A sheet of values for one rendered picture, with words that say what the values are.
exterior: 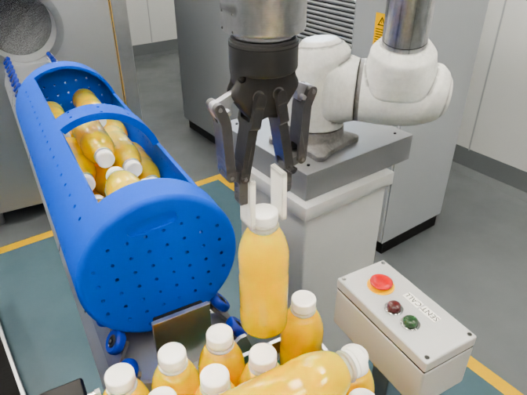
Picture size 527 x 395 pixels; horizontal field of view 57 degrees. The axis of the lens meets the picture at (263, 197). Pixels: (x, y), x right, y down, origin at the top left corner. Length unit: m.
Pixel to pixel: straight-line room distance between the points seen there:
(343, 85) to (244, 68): 0.69
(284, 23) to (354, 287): 0.46
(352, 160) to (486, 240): 1.84
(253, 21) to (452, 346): 0.51
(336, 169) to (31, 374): 1.55
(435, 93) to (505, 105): 2.31
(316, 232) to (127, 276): 0.58
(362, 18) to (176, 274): 1.72
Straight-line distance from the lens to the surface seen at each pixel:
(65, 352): 2.31
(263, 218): 0.61
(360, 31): 2.37
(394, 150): 1.37
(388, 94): 1.17
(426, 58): 1.16
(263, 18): 0.49
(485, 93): 3.54
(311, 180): 1.17
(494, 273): 2.78
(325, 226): 1.27
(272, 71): 0.51
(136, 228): 0.80
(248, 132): 0.55
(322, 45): 1.19
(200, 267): 0.89
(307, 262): 1.29
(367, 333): 0.81
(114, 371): 0.70
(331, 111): 1.20
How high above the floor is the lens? 1.63
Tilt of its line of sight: 32 degrees down
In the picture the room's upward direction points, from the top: straight up
